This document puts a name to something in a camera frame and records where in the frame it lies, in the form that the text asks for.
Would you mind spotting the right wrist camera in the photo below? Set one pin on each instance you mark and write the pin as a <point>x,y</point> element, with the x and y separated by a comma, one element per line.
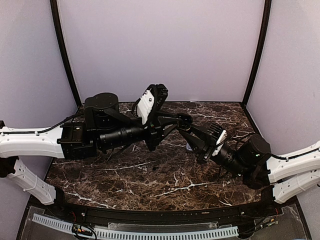
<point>219,135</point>

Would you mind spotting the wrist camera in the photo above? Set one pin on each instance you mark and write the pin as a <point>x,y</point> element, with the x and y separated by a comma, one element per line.
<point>149,103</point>
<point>219,135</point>

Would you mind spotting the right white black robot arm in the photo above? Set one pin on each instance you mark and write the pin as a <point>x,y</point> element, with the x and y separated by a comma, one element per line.
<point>289,174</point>

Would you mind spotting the left black frame post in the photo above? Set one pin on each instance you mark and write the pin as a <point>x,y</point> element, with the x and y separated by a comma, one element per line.
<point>63,51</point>

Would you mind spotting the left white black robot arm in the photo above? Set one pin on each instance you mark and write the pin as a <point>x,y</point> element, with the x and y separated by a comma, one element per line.
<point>104,128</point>

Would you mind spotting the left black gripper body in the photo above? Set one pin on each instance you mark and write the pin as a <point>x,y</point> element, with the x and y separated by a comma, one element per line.
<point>155,129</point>

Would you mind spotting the right black frame post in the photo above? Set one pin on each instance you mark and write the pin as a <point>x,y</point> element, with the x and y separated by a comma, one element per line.
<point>258,52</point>

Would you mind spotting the black earbud charging case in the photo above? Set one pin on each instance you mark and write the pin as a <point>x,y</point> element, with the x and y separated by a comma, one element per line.
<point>184,121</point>

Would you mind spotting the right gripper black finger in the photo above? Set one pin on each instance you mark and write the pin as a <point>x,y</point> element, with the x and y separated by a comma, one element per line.
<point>190,138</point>
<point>203,133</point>

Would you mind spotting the purple earbud charging case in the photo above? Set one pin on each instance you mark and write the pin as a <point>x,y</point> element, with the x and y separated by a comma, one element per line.
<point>189,148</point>

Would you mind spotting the white slotted cable duct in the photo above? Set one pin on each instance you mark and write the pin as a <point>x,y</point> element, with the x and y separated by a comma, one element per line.
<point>121,231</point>

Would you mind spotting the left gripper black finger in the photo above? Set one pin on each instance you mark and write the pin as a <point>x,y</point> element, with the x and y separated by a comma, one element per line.
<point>168,127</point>
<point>173,117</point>

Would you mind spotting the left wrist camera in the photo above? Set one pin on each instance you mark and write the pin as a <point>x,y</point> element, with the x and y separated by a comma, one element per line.
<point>149,103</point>

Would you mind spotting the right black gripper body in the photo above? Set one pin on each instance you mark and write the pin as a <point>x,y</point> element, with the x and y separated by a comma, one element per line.
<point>205,156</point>

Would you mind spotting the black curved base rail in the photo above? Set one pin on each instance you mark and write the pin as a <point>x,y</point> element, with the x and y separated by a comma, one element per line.
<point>103,216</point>

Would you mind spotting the black frame post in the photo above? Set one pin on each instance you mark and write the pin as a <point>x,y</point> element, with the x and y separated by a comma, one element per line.
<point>63,51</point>
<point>258,52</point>

